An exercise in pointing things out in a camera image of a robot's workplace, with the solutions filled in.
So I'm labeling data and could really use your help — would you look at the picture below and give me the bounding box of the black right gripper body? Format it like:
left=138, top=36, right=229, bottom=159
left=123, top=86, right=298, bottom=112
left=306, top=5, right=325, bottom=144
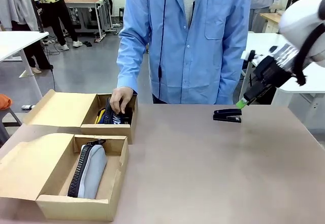
left=252, top=55, right=295, bottom=93

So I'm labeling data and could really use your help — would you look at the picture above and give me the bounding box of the black stapler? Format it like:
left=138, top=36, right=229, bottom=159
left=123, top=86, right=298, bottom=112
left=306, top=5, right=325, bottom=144
left=212, top=108, right=243, bottom=124

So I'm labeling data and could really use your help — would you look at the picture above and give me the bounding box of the navy blue pencil case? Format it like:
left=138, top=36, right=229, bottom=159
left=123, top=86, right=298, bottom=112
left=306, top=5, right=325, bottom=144
left=97, top=97, right=133, bottom=125

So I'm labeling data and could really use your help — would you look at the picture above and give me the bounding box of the grey zipper pencil case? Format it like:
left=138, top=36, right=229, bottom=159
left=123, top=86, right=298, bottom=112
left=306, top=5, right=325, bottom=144
left=67, top=139, right=109, bottom=200

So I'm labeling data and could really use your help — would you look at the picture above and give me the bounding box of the person's right forearm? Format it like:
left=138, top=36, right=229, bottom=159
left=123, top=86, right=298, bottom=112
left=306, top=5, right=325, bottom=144
left=116, top=25, right=153, bottom=94

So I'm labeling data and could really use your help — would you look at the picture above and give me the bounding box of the person's left forearm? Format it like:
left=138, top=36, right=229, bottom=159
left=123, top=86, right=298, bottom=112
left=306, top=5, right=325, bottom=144
left=218, top=38, right=248, bottom=105

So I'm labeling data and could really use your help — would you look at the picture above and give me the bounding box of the small brown cardboard box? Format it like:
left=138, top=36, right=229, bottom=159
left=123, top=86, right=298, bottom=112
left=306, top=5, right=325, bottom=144
left=24, top=89, right=139, bottom=145

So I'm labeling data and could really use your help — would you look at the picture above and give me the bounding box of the large brown cardboard box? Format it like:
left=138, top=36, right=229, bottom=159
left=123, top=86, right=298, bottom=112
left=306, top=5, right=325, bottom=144
left=0, top=132, right=129, bottom=222

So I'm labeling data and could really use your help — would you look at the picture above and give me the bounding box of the person's right hand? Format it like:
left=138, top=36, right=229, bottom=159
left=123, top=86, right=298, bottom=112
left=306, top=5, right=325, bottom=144
left=109, top=86, right=135, bottom=115

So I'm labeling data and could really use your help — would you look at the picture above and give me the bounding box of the light wooden table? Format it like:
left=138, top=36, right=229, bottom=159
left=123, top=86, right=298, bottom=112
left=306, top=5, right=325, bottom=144
left=260, top=12, right=282, bottom=33

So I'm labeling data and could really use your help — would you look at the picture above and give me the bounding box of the person in blue coat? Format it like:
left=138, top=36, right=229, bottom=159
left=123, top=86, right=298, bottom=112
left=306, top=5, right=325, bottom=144
left=116, top=0, right=252, bottom=105

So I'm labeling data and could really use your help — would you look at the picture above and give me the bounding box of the striped white undershirt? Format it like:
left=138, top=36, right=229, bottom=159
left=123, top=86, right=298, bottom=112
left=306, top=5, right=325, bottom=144
left=179, top=0, right=201, bottom=26

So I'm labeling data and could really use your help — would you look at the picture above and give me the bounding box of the brown top background desk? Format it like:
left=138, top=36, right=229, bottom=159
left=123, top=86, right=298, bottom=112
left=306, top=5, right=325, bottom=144
left=63, top=0, right=114, bottom=39

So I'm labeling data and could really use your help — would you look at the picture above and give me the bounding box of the white table with white legs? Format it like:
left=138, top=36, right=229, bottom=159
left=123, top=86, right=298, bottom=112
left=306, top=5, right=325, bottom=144
left=0, top=30, right=50, bottom=100

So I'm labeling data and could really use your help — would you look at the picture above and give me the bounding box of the orange cloth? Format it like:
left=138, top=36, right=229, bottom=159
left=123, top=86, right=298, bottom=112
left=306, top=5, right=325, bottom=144
left=0, top=93, right=13, bottom=110

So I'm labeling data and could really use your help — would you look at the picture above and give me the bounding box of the grey hanging garment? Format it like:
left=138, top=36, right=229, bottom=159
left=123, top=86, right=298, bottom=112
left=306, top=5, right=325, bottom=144
left=0, top=0, right=39, bottom=31

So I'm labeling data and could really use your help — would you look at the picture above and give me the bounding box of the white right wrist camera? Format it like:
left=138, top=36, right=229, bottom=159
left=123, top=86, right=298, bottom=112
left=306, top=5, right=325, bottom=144
left=241, top=49, right=266, bottom=63

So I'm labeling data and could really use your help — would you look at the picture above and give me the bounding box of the white table with drawer frame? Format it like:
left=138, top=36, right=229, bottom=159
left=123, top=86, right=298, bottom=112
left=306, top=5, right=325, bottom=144
left=240, top=32, right=325, bottom=133

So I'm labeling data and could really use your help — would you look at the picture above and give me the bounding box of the black right arm cable sleeve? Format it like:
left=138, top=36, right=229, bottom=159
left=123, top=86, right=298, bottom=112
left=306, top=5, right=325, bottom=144
left=291, top=22, right=325, bottom=86

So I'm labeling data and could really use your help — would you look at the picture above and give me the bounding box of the black cord with inline control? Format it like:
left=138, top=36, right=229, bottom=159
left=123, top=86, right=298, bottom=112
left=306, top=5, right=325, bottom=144
left=157, top=0, right=170, bottom=101

